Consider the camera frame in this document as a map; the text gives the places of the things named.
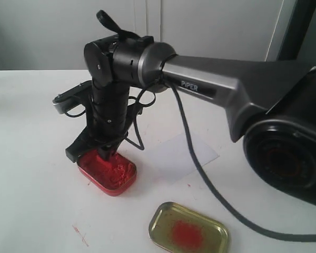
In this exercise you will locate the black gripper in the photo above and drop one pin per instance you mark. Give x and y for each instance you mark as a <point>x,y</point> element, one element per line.
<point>102,136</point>

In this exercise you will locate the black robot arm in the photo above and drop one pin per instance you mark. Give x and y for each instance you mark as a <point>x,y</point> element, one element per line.
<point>271,106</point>

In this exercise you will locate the red ink pad tin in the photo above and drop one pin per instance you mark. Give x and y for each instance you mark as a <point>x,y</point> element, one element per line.
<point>113,176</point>

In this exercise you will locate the white paper card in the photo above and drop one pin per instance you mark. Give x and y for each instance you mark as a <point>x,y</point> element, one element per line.
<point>172,160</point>

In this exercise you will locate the gold tin lid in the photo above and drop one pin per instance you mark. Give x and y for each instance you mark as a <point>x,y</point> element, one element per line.
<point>176,228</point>

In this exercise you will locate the white cabinet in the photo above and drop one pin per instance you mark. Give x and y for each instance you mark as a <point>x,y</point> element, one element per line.
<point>50,35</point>

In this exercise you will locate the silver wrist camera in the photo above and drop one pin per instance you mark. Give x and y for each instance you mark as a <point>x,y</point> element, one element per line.
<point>68,101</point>

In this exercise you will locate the dark vertical post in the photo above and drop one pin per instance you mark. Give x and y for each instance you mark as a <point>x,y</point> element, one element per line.
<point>296,31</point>

